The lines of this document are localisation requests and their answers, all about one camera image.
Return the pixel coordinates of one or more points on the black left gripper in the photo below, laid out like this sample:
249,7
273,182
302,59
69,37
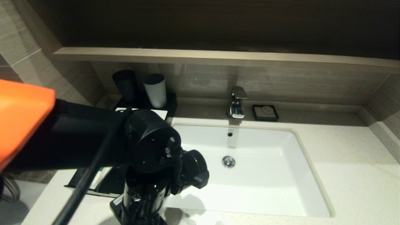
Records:
140,212

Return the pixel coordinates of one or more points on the round white soap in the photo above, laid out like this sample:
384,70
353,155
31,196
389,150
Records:
266,109

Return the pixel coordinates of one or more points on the white packet in drawer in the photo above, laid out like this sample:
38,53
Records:
101,176

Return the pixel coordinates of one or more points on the wooden wall ledge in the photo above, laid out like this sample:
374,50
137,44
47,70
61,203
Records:
218,57

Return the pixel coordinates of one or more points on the chrome sink drain plug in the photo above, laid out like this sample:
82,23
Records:
228,161

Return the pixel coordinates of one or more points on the grey plastic cup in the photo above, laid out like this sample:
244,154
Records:
155,92

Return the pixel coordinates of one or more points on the black and orange left arm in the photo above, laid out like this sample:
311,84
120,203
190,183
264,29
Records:
78,134

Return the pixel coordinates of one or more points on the glossy black box drawer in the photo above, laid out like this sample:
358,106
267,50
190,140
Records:
109,184

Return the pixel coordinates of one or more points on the chrome faucet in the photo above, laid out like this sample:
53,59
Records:
237,103

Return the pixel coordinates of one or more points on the black cup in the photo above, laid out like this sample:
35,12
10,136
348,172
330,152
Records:
125,82

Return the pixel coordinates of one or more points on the black square soap dish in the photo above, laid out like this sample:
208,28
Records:
256,115

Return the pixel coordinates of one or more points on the white ceramic sink basin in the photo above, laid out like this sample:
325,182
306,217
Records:
265,187

